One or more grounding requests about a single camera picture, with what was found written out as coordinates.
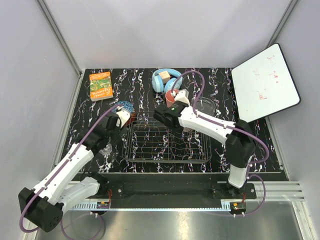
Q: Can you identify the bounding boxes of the wire dish rack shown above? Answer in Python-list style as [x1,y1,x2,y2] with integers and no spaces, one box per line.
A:
[122,112,212,164]

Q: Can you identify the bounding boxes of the brown patterned ceramic bowl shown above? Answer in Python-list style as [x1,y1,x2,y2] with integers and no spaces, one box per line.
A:
[183,127,193,133]

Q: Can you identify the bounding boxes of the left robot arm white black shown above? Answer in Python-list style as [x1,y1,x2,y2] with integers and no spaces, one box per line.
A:
[18,105,131,233]

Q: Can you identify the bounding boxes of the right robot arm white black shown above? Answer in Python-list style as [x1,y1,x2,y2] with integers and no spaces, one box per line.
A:
[153,101,257,199]

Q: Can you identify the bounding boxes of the pink plastic cup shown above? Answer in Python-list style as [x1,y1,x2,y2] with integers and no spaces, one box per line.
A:
[165,89,179,108]

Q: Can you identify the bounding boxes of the clear drinking glass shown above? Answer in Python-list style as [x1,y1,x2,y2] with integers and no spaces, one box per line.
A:
[99,143,113,159]

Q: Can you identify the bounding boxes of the red floral lacquer bowl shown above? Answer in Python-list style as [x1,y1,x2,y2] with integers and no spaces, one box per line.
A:
[124,112,137,127]

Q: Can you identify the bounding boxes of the blue patterned bowl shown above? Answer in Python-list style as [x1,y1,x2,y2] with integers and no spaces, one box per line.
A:
[115,101,135,113]

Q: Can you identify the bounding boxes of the light blue headphones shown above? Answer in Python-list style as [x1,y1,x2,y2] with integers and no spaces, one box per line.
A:
[151,68,181,94]

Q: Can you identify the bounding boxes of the clear glass plate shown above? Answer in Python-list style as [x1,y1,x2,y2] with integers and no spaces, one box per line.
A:
[191,96,216,117]

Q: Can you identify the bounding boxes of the small pink cube box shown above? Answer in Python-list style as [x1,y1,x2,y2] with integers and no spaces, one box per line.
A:
[158,70,171,84]

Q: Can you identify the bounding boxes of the orange green book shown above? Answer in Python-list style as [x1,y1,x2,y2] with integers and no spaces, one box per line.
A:
[89,71,113,101]

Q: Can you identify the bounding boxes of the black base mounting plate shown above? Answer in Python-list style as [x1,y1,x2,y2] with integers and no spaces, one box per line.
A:
[107,173,257,211]

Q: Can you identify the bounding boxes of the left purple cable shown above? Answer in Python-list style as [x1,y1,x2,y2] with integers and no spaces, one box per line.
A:
[19,104,125,240]

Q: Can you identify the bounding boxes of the purple cable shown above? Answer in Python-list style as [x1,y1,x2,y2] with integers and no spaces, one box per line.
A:
[170,70,270,216]
[19,104,125,240]

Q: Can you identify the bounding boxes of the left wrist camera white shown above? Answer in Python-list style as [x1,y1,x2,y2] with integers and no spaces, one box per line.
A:
[116,106,131,128]

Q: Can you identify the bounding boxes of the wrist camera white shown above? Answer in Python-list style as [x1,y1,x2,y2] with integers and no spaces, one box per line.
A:
[171,89,190,107]
[116,106,131,128]

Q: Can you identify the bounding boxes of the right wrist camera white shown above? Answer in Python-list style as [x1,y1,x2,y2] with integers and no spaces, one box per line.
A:
[171,89,190,107]

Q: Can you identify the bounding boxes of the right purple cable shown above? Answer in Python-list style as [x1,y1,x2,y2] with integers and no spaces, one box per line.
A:
[170,70,270,216]

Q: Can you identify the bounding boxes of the white board black frame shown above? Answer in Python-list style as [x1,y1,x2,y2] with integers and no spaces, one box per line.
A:
[231,43,301,123]

